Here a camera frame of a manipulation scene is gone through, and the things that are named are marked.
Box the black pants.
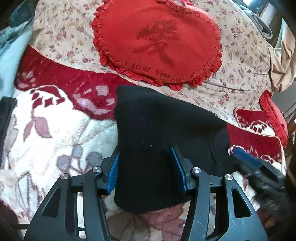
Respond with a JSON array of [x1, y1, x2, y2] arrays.
[[114, 85, 238, 214]]

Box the small red frilled pillow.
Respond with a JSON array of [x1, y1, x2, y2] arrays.
[[259, 90, 288, 148]]

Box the red and white blanket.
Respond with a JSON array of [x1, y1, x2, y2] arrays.
[[0, 45, 287, 241]]

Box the beige curtain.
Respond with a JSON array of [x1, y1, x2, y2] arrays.
[[269, 19, 295, 92]]

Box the black smartphone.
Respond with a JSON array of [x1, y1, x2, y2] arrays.
[[0, 96, 19, 169]]

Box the grey folded cloth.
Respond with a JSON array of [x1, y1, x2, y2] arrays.
[[239, 5, 273, 40]]

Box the red heart-shaped pillow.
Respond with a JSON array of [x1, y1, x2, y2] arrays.
[[92, 1, 222, 90]]

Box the floral beige quilt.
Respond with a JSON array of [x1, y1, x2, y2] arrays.
[[31, 1, 272, 125]]

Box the light blue fleece jacket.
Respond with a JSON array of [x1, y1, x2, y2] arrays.
[[0, 17, 35, 97]]

